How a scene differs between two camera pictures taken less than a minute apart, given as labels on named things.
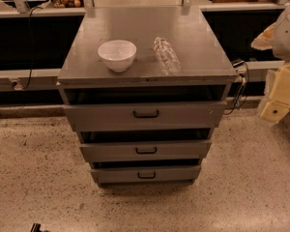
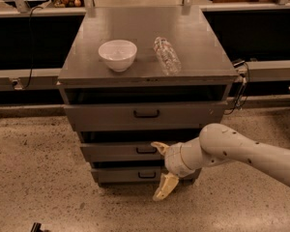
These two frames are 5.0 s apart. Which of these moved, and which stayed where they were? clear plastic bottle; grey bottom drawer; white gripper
Moved: white gripper
Stayed: clear plastic bottle; grey bottom drawer
